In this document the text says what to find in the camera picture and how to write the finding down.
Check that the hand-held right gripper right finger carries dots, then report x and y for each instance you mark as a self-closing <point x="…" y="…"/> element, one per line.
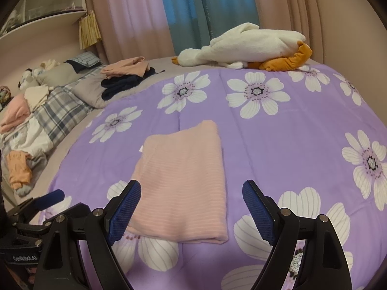
<point x="260" y="214"/>

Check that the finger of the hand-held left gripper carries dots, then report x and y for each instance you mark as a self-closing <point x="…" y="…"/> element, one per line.
<point x="50" y="198"/>
<point x="75" y="214"/>

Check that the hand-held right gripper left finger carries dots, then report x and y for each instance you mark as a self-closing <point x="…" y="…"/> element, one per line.
<point x="124" y="214"/>

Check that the pink striped sweater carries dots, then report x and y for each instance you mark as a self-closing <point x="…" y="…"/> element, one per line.
<point x="181" y="181"/>

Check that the folded pink and navy clothes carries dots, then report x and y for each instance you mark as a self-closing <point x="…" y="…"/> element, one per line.
<point x="121" y="86"/>

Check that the small orange garment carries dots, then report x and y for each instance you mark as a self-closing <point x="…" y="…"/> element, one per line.
<point x="19" y="166"/>

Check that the purple floral blanket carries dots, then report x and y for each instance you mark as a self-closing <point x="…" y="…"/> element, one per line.
<point x="272" y="133"/>

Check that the grey plaid quilt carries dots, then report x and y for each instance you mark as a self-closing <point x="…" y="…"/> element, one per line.
<point x="57" y="111"/>

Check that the crumpled pink garment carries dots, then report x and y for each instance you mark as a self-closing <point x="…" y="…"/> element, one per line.
<point x="15" y="111"/>

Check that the cream garment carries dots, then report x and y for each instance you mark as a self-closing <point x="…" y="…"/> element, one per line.
<point x="34" y="95"/>

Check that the colourful patterned cloth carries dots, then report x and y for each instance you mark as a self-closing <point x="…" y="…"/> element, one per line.
<point x="4" y="95"/>

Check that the small plush toys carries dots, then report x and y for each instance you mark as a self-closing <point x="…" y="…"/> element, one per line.
<point x="28" y="77"/>

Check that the grey pillow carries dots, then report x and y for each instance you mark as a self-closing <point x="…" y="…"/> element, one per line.
<point x="57" y="74"/>

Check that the blue striped pillow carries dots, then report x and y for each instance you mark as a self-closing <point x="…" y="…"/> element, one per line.
<point x="86" y="59"/>

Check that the folded pink garment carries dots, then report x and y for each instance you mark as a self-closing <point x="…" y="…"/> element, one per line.
<point x="124" y="66"/>

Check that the white goose plush toy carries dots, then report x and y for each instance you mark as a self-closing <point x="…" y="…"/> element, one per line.
<point x="257" y="45"/>

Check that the yellow pleated cloth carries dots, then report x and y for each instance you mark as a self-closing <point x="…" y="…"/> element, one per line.
<point x="89" y="30"/>

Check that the white curved shelf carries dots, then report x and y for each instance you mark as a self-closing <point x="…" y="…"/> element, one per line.
<point x="45" y="21"/>

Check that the pink curtain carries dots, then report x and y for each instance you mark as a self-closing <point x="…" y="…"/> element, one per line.
<point x="130" y="15"/>
<point x="287" y="3"/>

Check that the blue curtain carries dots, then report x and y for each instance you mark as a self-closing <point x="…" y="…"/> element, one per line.
<point x="187" y="6"/>

